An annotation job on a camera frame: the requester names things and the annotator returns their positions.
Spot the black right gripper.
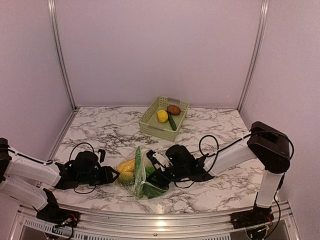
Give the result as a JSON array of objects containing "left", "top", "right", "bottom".
[{"left": 147, "top": 165, "right": 189, "bottom": 189}]

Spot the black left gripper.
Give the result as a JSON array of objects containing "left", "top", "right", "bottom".
[{"left": 77, "top": 166, "right": 120, "bottom": 186}]

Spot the green fake cucumber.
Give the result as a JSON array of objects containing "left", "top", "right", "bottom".
[{"left": 167, "top": 113, "right": 177, "bottom": 131}]

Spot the green fake leafy vegetable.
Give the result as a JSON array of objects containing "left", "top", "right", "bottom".
[{"left": 142, "top": 166, "right": 170, "bottom": 199}]

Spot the green fake chili pepper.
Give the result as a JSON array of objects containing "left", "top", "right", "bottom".
[{"left": 134, "top": 146, "right": 141, "bottom": 181}]

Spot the clear zip top bag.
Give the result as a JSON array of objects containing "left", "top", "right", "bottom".
[{"left": 117, "top": 146, "right": 153, "bottom": 200}]

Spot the yellow fake lemon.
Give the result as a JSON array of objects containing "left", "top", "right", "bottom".
[
  {"left": 118, "top": 171, "right": 135, "bottom": 186},
  {"left": 157, "top": 109, "right": 169, "bottom": 123}
]

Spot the brown fake potato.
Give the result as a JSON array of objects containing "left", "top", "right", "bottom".
[{"left": 167, "top": 104, "right": 181, "bottom": 116}]

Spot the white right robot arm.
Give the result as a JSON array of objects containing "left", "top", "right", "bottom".
[{"left": 146, "top": 121, "right": 294, "bottom": 224}]

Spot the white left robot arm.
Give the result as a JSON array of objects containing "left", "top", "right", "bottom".
[{"left": 0, "top": 138, "right": 120, "bottom": 223}]

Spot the pale green perforated basket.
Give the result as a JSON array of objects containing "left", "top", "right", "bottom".
[{"left": 139, "top": 96, "right": 190, "bottom": 142}]

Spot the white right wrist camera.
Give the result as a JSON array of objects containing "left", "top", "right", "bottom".
[{"left": 146, "top": 150, "right": 170, "bottom": 172}]

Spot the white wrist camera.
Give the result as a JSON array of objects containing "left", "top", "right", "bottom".
[
  {"left": 146, "top": 150, "right": 170, "bottom": 172},
  {"left": 98, "top": 149, "right": 106, "bottom": 163}
]

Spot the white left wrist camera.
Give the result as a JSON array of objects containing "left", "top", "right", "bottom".
[{"left": 98, "top": 149, "right": 106, "bottom": 163}]

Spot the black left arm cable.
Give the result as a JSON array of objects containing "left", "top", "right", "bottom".
[{"left": 4, "top": 142, "right": 101, "bottom": 195}]

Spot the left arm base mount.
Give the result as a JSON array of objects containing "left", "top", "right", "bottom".
[{"left": 36, "top": 188, "right": 80, "bottom": 228}]

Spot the aluminium front rail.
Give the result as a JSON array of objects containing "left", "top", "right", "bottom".
[{"left": 14, "top": 198, "right": 296, "bottom": 240}]

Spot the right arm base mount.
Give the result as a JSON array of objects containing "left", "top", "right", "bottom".
[{"left": 230, "top": 200, "right": 275, "bottom": 229}]

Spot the left aluminium frame post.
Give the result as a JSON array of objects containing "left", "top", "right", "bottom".
[{"left": 47, "top": 0, "right": 77, "bottom": 112}]

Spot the aluminium frame post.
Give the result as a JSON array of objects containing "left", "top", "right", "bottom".
[
  {"left": 47, "top": 0, "right": 77, "bottom": 112},
  {"left": 237, "top": 0, "right": 270, "bottom": 113}
]

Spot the right aluminium frame post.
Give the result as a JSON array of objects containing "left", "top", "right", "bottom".
[{"left": 237, "top": 0, "right": 270, "bottom": 113}]

